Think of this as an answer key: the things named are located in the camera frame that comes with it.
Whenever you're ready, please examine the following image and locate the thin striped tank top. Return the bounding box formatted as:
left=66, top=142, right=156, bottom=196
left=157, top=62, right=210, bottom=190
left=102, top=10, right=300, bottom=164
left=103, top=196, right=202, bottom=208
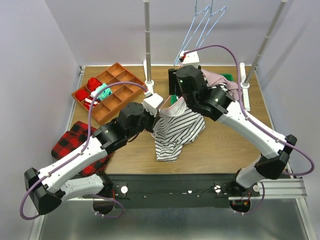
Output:
left=151, top=97, right=206, bottom=162

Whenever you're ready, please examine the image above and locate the pink wire hanger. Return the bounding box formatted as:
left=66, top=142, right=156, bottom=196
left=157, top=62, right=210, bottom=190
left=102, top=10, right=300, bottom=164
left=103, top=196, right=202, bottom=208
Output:
left=160, top=63, right=183, bottom=109

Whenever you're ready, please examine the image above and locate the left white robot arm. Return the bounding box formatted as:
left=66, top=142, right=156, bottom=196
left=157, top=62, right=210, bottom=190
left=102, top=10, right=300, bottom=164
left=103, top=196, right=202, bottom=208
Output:
left=23, top=100, right=160, bottom=216

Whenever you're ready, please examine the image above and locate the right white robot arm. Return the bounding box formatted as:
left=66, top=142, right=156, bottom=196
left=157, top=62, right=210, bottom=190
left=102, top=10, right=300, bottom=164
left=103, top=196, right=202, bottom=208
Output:
left=168, top=65, right=297, bottom=196

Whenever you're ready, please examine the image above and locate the green plastic bin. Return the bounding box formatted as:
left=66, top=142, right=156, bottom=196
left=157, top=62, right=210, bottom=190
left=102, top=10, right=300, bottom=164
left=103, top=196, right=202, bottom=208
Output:
left=170, top=73, right=234, bottom=105

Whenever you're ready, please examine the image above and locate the mauve pink garment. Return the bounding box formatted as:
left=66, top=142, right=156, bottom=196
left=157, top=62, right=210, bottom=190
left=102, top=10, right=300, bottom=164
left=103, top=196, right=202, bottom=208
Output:
left=201, top=69, right=239, bottom=101

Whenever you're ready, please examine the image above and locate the left white rack foot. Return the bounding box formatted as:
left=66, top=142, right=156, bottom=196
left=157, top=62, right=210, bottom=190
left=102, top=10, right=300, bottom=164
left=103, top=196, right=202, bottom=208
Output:
left=143, top=60, right=155, bottom=96

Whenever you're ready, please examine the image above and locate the white rack foot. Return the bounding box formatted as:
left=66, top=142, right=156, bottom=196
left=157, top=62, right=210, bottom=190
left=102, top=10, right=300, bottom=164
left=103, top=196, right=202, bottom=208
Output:
left=143, top=60, right=155, bottom=96
left=239, top=62, right=251, bottom=112

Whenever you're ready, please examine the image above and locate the wide striped garment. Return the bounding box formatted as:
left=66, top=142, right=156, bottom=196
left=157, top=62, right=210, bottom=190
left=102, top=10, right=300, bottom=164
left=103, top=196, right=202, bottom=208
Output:
left=203, top=74, right=234, bottom=93

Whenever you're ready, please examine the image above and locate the teal white sock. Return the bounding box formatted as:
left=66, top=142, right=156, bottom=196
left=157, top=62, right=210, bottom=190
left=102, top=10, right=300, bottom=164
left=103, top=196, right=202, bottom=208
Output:
left=90, top=83, right=113, bottom=102

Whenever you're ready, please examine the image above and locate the red white striped sock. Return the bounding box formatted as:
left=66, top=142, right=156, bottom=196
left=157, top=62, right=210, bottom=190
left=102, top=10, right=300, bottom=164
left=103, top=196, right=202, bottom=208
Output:
left=84, top=97, right=100, bottom=110

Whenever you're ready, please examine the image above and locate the right white rack foot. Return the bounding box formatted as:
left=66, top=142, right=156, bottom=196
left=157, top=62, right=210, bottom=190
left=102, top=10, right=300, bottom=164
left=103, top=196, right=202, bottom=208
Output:
left=239, top=62, right=251, bottom=112

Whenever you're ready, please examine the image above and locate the upper red sock ball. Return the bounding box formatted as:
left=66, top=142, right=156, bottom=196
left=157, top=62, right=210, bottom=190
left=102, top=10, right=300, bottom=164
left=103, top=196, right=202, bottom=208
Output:
left=87, top=77, right=102, bottom=92

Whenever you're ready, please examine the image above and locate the red sock ball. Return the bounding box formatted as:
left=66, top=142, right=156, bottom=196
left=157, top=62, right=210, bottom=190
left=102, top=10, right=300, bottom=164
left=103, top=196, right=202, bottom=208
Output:
left=75, top=88, right=90, bottom=102
left=87, top=77, right=102, bottom=92

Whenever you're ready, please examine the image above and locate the lower red sock ball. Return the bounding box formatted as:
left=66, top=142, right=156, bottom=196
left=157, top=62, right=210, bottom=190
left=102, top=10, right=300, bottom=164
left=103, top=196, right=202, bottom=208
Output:
left=75, top=88, right=90, bottom=102

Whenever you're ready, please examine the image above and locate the red black plaid shirt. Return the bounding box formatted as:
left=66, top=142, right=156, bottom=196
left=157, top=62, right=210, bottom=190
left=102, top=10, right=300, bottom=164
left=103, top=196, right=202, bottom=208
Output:
left=51, top=121, right=114, bottom=177

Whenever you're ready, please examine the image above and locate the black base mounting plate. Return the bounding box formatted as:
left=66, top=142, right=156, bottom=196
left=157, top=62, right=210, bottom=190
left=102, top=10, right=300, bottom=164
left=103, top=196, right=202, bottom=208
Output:
left=99, top=173, right=260, bottom=210

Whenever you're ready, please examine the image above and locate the left metal rack pole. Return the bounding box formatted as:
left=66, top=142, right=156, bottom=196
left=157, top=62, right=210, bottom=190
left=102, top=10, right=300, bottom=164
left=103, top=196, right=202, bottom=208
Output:
left=143, top=0, right=153, bottom=85

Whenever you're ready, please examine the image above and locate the metal rack pole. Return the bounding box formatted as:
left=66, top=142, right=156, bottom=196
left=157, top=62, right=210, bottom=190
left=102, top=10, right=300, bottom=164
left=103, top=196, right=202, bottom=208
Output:
left=143, top=0, right=153, bottom=85
left=242, top=0, right=288, bottom=88

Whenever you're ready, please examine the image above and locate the right metal rack pole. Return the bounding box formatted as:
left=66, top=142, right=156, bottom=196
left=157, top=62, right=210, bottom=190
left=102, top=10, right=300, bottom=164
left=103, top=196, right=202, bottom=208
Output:
left=242, top=0, right=288, bottom=88

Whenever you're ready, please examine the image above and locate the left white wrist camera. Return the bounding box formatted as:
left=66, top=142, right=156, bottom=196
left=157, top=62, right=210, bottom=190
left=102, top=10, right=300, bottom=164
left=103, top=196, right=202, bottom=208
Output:
left=142, top=93, right=164, bottom=116

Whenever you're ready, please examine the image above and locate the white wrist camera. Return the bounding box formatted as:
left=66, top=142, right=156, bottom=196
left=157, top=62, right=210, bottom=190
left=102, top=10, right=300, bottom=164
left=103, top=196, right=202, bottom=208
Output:
left=179, top=51, right=200, bottom=69
left=142, top=93, right=164, bottom=116

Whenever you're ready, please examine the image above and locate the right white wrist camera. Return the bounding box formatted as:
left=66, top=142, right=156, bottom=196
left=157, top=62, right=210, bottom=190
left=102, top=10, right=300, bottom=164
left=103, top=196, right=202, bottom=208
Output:
left=179, top=51, right=200, bottom=69

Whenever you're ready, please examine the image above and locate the right blue wire hanger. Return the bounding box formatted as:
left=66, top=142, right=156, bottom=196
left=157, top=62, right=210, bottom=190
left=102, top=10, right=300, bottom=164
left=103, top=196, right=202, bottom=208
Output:
left=194, top=0, right=227, bottom=48

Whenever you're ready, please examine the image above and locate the blue wire hanger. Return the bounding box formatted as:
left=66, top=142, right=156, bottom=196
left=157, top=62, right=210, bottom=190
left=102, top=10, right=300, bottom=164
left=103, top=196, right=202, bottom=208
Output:
left=194, top=0, right=227, bottom=48
left=173, top=0, right=212, bottom=66

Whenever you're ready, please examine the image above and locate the left blue wire hanger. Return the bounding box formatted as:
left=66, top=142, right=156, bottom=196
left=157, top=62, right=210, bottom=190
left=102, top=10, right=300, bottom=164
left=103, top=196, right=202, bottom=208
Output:
left=173, top=0, right=212, bottom=66

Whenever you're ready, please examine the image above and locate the aluminium frame rail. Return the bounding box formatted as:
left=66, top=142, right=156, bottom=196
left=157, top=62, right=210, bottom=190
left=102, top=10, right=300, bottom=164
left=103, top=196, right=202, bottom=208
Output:
left=257, top=175, right=308, bottom=200

